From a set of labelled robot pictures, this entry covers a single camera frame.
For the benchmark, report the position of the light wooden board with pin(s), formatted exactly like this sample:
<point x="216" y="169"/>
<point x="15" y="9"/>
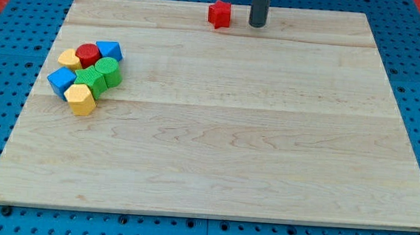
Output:
<point x="293" y="123"/>

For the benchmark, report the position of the blue cube block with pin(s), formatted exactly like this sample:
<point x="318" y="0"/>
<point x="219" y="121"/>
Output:
<point x="60" y="80"/>

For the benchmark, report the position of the green cylinder block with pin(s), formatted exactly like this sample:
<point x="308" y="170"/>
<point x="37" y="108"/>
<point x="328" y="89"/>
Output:
<point x="109" y="68"/>

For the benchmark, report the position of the red star block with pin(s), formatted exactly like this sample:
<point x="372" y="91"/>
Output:
<point x="219" y="14"/>

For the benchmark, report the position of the green star block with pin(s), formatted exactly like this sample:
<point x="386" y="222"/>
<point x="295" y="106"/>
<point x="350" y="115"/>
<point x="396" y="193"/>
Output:
<point x="93" y="79"/>

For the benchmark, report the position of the yellow heart block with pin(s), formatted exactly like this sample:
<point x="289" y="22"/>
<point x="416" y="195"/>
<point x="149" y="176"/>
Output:
<point x="69" y="59"/>

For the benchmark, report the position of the blue triangular block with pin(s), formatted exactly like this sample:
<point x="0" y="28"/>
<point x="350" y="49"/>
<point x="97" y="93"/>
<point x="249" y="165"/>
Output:
<point x="110" y="49"/>

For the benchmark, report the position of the yellow hexagon block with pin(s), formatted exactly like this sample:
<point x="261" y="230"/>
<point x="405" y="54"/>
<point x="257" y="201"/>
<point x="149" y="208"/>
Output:
<point x="80" y="99"/>

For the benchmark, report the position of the red cylinder block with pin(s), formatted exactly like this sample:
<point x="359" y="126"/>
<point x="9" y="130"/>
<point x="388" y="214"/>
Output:
<point x="88" y="54"/>

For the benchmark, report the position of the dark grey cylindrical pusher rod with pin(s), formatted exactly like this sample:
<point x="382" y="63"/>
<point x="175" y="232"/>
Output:
<point x="258" y="13"/>

